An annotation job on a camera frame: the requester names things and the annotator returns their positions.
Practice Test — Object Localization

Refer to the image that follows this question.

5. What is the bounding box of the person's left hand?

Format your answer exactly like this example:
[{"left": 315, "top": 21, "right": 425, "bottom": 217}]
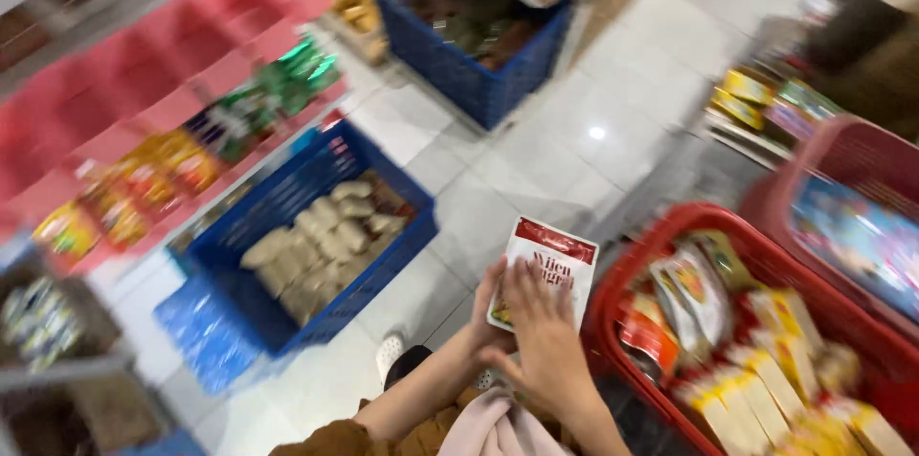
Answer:
[{"left": 466, "top": 257, "right": 518, "bottom": 365}]

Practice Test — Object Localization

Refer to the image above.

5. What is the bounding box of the person's right hand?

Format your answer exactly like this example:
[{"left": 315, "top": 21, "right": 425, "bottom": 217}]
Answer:
[{"left": 480, "top": 258, "right": 588, "bottom": 405}]

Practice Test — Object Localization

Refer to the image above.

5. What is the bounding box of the white packet with red band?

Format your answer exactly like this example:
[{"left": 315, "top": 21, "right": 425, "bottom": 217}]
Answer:
[{"left": 487, "top": 215, "right": 600, "bottom": 334}]

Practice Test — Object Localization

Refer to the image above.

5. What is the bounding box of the white perforated shoe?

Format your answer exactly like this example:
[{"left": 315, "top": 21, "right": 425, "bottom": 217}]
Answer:
[{"left": 375, "top": 332, "right": 407, "bottom": 385}]

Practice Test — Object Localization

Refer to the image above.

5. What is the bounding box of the pale pink cloth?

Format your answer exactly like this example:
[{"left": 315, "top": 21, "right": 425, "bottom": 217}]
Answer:
[{"left": 438, "top": 388, "right": 575, "bottom": 456}]

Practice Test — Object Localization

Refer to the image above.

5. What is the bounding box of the orange red snack packet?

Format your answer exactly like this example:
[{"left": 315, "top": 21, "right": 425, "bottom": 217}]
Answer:
[{"left": 616, "top": 292, "right": 682, "bottom": 379}]

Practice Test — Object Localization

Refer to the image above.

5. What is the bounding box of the white and yellow snack bag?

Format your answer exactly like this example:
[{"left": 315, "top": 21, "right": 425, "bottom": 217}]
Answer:
[{"left": 650, "top": 241, "right": 735, "bottom": 365}]

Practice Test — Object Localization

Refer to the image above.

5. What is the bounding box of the brown jacket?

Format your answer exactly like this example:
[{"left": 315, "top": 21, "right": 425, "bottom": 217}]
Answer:
[{"left": 268, "top": 388, "right": 575, "bottom": 456}]

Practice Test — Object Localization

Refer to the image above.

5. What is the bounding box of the blue crate of dark packets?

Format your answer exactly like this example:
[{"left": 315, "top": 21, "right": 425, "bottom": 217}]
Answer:
[{"left": 362, "top": 0, "right": 575, "bottom": 132}]

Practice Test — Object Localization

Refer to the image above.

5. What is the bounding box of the blue crate of beige packets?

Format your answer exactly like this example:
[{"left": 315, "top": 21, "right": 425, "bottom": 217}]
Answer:
[{"left": 167, "top": 119, "right": 440, "bottom": 358}]

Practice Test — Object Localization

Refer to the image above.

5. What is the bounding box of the red plastic shopping basket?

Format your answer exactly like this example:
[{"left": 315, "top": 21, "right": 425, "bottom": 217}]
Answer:
[{"left": 582, "top": 202, "right": 919, "bottom": 456}]

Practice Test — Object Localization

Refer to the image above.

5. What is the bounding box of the flat blue plastic crate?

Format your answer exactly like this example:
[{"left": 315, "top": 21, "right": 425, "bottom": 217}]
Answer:
[{"left": 153, "top": 275, "right": 288, "bottom": 396}]

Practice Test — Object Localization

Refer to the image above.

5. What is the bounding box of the pile of yellow boxed packets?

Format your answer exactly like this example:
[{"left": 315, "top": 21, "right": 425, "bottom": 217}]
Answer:
[{"left": 675, "top": 287, "right": 916, "bottom": 456}]

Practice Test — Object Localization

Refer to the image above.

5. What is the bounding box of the low shelf with colourful packets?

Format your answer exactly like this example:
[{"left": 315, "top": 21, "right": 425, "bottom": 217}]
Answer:
[{"left": 702, "top": 65, "right": 844, "bottom": 170}]

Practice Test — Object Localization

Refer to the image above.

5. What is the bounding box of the dark red basket with packets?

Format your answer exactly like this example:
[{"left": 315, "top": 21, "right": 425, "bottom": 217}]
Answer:
[{"left": 740, "top": 115, "right": 919, "bottom": 342}]

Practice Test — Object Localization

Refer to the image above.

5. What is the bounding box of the pink shelf with snack packets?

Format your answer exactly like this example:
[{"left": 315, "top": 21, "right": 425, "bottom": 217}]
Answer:
[{"left": 0, "top": 0, "right": 353, "bottom": 278}]

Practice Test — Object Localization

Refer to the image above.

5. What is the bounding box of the cardboard box with small packets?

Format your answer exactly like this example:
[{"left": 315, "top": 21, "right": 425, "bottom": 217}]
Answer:
[{"left": 0, "top": 258, "right": 162, "bottom": 453}]

